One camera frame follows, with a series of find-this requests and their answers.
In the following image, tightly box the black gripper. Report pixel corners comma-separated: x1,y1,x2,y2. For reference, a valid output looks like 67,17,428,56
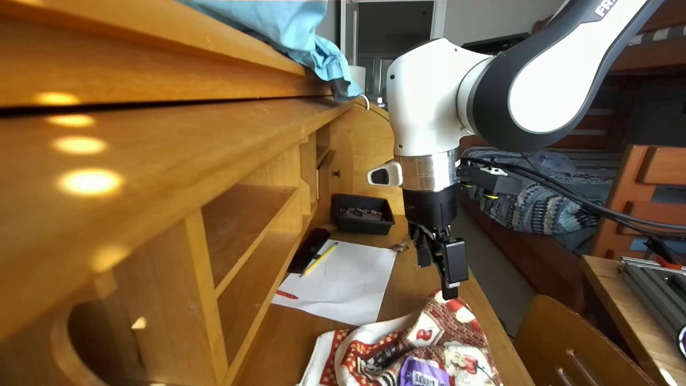
401,186,471,302

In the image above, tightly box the red white patterned cloth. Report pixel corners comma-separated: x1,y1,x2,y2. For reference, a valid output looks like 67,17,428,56
297,290,505,386

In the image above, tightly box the wooden side table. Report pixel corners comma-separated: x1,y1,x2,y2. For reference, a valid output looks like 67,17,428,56
578,253,686,386

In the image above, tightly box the black plastic tray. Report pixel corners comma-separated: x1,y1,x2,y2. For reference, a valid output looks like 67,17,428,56
329,192,397,237

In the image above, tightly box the orange wooden bed frame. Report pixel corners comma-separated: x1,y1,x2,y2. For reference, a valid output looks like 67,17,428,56
589,140,686,261

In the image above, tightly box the aluminium rail stack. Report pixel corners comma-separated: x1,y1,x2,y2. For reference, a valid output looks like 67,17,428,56
618,255,686,351

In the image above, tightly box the blue crumpled garment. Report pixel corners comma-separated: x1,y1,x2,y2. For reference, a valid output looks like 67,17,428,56
176,0,366,102

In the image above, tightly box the wooden spindle chair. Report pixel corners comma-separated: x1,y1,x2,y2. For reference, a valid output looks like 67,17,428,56
513,294,657,386

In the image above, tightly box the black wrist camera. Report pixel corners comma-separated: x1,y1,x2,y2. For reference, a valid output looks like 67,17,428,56
456,157,518,199

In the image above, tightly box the purple candy wrapper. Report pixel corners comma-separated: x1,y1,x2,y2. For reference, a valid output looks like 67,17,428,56
394,353,454,386

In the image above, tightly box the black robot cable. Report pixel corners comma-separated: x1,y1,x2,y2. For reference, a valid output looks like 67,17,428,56
458,147,686,242

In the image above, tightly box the striped blue blanket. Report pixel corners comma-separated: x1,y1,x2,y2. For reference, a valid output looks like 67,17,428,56
461,146,609,253

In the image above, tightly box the white door frame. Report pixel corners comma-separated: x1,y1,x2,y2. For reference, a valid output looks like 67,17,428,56
339,0,451,108

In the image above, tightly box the white paper sheet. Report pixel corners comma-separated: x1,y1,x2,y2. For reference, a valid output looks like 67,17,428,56
268,237,399,327

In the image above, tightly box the wooden roll-top desk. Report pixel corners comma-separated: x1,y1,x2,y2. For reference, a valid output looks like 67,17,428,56
0,0,516,386

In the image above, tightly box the yellow pencil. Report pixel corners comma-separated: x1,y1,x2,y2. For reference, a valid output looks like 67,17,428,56
299,242,343,280

